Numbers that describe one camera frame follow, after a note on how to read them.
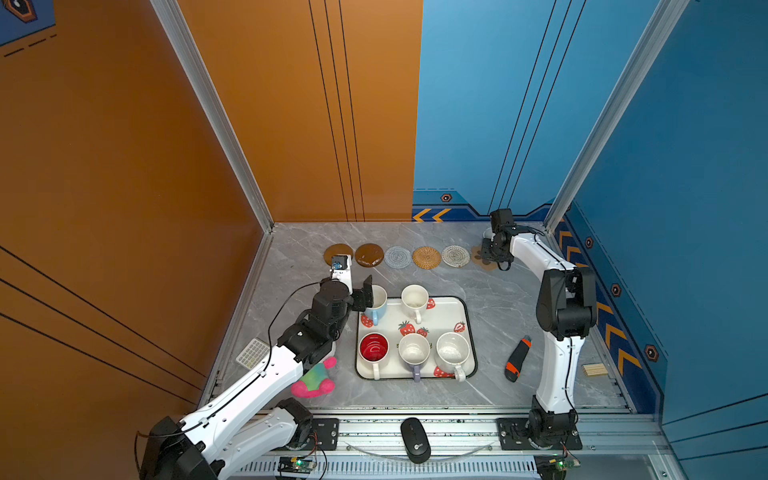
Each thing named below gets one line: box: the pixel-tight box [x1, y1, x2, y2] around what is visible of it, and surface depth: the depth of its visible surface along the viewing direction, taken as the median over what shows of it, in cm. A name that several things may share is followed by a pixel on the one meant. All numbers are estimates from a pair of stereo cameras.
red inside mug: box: [358, 332, 390, 381], surface depth 83 cm
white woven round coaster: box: [441, 245, 471, 268], surface depth 111 cm
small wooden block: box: [582, 363, 608, 376], surface depth 85 cm
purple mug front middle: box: [398, 333, 431, 383], surface depth 83 cm
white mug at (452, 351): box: [436, 331, 471, 382], surface depth 83 cm
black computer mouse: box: [400, 417, 432, 464], surface depth 73 cm
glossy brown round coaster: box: [355, 243, 384, 267], surface depth 111 cm
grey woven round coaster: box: [384, 246, 412, 269], surface depth 111 cm
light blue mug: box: [365, 284, 388, 326], surface depth 88 cm
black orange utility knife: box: [504, 335, 533, 383], surface depth 86 cm
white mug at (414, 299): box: [401, 284, 429, 324], surface depth 91 cm
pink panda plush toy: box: [291, 357, 337, 398], surface depth 79 cm
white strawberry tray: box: [354, 296, 478, 383], surface depth 87 cm
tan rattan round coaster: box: [412, 246, 441, 270], surface depth 111 cm
